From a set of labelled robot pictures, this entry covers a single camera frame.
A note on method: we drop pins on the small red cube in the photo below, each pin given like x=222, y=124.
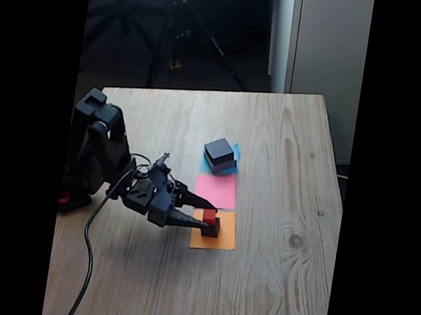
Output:
x=209, y=217

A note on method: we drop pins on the small black cube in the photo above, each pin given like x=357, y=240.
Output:
x=212, y=232

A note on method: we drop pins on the large grey cube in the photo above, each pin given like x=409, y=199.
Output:
x=227, y=166

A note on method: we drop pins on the medium black cube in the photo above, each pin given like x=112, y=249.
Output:
x=217, y=150

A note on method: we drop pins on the pink paper sheet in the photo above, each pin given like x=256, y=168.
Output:
x=215, y=190

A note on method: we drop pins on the orange paper sheet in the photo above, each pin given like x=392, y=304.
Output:
x=227, y=239

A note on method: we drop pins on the blue paper sheet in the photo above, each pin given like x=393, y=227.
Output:
x=237, y=149

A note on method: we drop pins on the red table clamp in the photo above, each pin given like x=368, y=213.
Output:
x=64, y=198

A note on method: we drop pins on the black tripod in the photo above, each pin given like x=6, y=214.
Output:
x=181, y=34

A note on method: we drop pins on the black light stand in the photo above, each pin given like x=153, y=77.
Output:
x=128, y=28

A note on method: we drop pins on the white cabinet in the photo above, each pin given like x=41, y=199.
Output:
x=330, y=44

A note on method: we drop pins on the small gripper camera board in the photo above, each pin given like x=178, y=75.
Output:
x=160, y=162

